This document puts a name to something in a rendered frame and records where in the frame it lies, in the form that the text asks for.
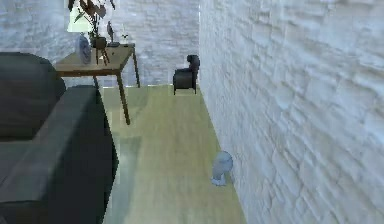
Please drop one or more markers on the dark grey sofa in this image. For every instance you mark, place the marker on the dark grey sofa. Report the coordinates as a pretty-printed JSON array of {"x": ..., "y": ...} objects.
[{"x": 40, "y": 146}]

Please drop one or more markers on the black armchair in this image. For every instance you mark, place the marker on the black armchair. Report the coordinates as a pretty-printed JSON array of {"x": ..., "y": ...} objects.
[{"x": 185, "y": 78}]

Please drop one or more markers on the pale blue glass vase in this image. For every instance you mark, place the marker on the pale blue glass vase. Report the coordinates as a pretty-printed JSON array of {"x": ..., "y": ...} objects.
[{"x": 222, "y": 166}]

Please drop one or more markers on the brown wooden side table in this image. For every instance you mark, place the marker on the brown wooden side table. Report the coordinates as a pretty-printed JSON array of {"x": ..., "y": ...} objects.
[{"x": 110, "y": 61}]

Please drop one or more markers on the small dark statuette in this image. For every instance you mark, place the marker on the small dark statuette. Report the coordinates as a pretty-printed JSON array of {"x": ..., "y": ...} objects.
[{"x": 111, "y": 38}]

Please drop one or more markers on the dark potted house plant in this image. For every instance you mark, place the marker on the dark potted house plant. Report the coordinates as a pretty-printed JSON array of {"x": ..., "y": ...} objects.
[{"x": 98, "y": 41}]

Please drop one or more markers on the white shade table lamp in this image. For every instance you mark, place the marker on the white shade table lamp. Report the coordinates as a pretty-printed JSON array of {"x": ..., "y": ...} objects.
[{"x": 80, "y": 23}]

